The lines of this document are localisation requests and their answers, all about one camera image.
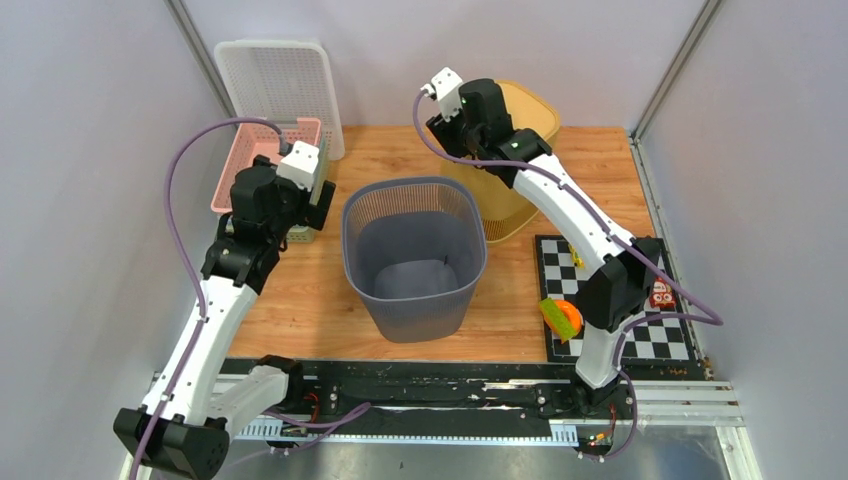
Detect yellow slatted waste bin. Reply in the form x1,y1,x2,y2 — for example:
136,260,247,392
440,80,561,244

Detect yellow owl toy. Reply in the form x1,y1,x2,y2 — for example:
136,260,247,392
568,244,585,269

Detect green orange toy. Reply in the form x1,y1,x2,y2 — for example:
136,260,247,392
538,298,583,343

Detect black white checkerboard mat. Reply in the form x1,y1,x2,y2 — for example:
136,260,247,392
534,235,698,365

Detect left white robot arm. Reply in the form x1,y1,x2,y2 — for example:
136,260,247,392
113,146,335,479

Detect grey slatted waste bin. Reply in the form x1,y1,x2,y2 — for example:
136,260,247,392
341,176,488,343

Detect left corner metal post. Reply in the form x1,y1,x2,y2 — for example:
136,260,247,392
164,0,236,117

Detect blue perforated basket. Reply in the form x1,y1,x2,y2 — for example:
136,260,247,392
317,135,329,182

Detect green perforated basket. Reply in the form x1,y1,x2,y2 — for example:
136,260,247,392
286,177,327,243

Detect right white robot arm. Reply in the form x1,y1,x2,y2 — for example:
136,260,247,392
415,73,661,418

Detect purple cable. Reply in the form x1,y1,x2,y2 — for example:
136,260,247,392
412,89,725,463
129,117,374,480

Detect pink perforated basket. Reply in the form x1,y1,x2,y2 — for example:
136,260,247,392
210,117,323,215

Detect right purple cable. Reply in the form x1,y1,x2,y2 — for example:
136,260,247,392
412,89,725,463

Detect aluminium frame rails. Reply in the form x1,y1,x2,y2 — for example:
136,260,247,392
114,358,743,479

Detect white perforated basket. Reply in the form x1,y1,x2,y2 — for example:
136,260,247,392
213,39,346,160

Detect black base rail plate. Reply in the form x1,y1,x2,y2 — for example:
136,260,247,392
270,360,727,445

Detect corner metal post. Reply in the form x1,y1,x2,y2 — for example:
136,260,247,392
630,0,724,142
164,0,236,117

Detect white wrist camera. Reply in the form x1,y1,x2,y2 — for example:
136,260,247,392
276,141,320,191
420,67,464,122

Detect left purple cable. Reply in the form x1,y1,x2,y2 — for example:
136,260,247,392
129,117,374,480

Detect red round toy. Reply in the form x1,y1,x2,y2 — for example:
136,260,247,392
649,277,677,311

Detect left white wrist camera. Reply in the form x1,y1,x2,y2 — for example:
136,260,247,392
276,141,320,191

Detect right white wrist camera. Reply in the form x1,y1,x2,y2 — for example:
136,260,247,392
420,67,464,122

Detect right corner metal post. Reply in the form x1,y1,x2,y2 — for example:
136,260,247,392
630,0,724,142

